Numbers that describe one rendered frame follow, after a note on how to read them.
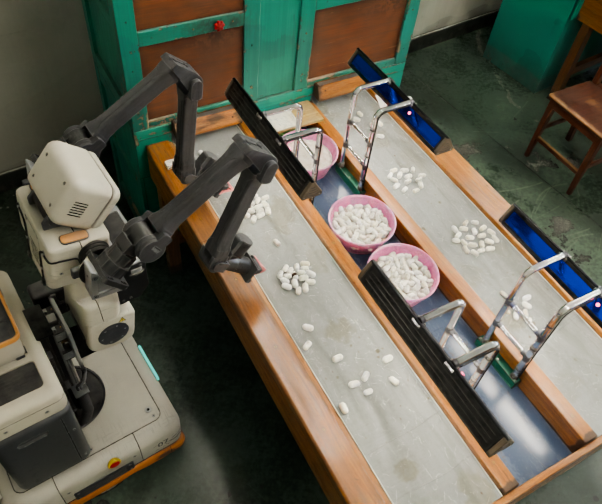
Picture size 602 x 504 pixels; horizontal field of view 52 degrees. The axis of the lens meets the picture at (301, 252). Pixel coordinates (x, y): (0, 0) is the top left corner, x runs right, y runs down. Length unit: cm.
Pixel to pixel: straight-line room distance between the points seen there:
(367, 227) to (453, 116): 204
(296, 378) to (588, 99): 269
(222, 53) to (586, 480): 232
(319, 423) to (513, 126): 297
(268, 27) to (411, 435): 163
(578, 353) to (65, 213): 170
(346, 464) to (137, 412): 93
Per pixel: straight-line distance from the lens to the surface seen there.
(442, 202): 259
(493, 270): 242
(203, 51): 253
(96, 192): 166
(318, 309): 214
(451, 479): 195
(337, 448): 188
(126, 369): 256
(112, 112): 193
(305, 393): 194
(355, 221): 242
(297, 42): 271
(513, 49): 483
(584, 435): 215
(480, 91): 464
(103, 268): 166
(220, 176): 161
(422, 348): 171
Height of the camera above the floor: 250
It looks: 50 degrees down
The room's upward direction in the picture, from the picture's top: 8 degrees clockwise
